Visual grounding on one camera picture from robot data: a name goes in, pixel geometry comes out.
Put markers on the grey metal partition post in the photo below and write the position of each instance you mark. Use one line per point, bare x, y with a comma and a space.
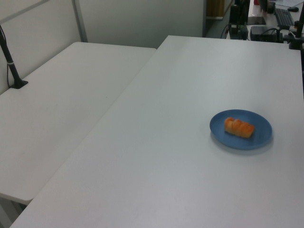
80, 21

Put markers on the black mini computer box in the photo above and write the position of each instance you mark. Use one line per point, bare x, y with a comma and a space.
260, 32

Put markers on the orange twisted bread roll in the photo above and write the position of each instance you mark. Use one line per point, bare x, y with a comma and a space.
238, 128

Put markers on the black equipment stand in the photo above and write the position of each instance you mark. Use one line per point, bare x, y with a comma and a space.
237, 21

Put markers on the black camera stand pole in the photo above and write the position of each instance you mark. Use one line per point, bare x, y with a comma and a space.
12, 69

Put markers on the blue round plate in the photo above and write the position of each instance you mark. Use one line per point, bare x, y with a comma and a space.
237, 143

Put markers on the black computer keyboard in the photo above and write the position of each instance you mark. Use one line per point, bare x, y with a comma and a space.
284, 16

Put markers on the wooden cabinet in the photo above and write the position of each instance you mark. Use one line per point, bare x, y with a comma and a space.
215, 8

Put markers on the black computer mouse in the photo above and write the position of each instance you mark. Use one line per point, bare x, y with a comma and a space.
293, 9

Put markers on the black camera clamp mount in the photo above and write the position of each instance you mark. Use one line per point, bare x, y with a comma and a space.
297, 40

